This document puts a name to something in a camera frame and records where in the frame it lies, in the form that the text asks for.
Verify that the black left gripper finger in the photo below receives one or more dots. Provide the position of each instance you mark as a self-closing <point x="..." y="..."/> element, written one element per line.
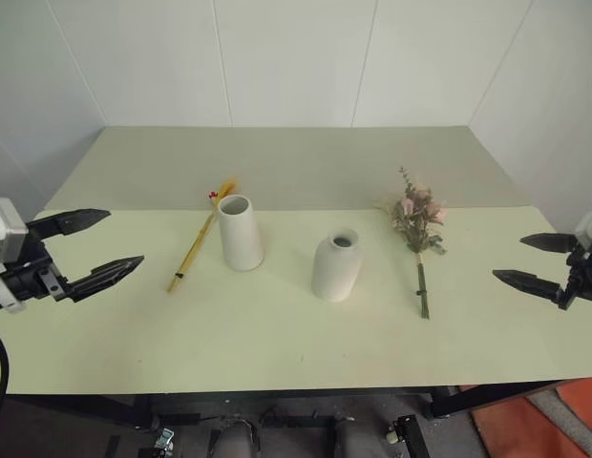
<point x="102" y="276"/>
<point x="71" y="222"/>

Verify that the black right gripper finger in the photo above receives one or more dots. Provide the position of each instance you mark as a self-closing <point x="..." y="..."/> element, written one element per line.
<point x="551" y="242"/>
<point x="532" y="284"/>

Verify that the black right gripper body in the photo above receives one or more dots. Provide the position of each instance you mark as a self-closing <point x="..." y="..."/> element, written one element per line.
<point x="585" y="274"/>

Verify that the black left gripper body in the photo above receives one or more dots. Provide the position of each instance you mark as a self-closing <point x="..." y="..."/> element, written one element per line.
<point x="31" y="274"/>

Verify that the white tapered cylinder vase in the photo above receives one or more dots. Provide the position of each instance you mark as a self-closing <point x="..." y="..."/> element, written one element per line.
<point x="239" y="236"/>

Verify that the white bottle-shaped vase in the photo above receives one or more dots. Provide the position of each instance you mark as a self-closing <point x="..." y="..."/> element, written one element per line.
<point x="336" y="269"/>

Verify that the yellow dried flower bundle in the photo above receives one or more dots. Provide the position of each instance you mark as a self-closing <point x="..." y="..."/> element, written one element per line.
<point x="193" y="250"/>

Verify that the pink flower bouquet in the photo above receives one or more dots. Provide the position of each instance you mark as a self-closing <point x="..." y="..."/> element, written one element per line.
<point x="417" y="217"/>

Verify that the orange floor mat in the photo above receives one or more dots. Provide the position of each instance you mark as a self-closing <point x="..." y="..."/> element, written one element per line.
<point x="539" y="424"/>

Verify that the silver caster wheel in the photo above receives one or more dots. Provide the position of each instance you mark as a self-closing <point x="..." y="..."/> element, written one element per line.
<point x="394" y="429"/>
<point x="165" y="436"/>

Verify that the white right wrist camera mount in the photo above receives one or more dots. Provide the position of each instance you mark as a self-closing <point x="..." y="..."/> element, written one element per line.
<point x="591" y="226"/>

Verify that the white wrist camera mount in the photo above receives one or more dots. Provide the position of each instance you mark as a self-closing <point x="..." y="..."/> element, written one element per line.
<point x="591" y="226"/>
<point x="5" y="224"/>

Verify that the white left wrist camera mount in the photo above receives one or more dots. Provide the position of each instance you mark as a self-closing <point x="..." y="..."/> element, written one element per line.
<point x="5" y="224"/>

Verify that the black metal table frame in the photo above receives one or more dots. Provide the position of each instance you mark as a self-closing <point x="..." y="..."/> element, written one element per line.
<point x="110" y="405"/>

